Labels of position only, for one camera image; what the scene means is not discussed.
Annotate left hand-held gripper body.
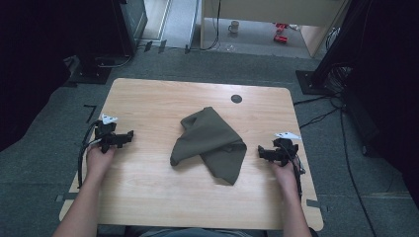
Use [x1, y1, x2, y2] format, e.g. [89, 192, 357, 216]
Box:
[94, 113, 125, 155]

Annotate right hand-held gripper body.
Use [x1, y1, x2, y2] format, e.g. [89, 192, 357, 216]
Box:
[272, 131, 302, 168]

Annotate olive green shorts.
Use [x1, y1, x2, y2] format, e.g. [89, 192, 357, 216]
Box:
[169, 106, 248, 187]

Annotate person's right hand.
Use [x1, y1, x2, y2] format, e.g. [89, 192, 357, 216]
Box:
[270, 159, 299, 196]

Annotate person's left hand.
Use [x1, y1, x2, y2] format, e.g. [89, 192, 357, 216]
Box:
[85, 144, 117, 181]

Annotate grey tape strip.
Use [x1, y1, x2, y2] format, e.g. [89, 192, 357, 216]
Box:
[54, 193, 79, 202]
[305, 198, 330, 212]

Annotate black stand base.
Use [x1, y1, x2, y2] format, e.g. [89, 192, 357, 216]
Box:
[69, 55, 114, 85]

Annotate black cabinet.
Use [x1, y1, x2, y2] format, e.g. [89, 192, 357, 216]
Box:
[73, 0, 148, 59]

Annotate dark curtain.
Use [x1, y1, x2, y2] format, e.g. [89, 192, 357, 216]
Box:
[0, 0, 73, 153]
[344, 0, 419, 210]

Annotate grey mug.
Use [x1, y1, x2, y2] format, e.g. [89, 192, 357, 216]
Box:
[227, 20, 241, 35]

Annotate light wooden cabinet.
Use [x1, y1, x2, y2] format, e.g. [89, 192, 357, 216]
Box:
[200, 0, 350, 59]

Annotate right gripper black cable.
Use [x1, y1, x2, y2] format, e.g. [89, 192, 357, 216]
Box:
[280, 143, 307, 200]

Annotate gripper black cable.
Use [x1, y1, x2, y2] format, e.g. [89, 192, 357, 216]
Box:
[280, 143, 307, 200]
[76, 119, 104, 190]

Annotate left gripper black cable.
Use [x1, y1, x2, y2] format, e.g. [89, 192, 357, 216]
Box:
[76, 119, 104, 190]

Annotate long black floor cable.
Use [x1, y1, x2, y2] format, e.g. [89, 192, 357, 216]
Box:
[338, 108, 377, 237]

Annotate bundle of black cables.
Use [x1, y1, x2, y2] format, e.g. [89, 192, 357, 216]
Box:
[325, 62, 354, 97]

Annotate black post with base plate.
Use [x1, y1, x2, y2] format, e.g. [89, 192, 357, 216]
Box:
[294, 0, 375, 97]

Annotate black hanging cable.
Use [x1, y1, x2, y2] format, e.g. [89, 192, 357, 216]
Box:
[186, 0, 222, 53]

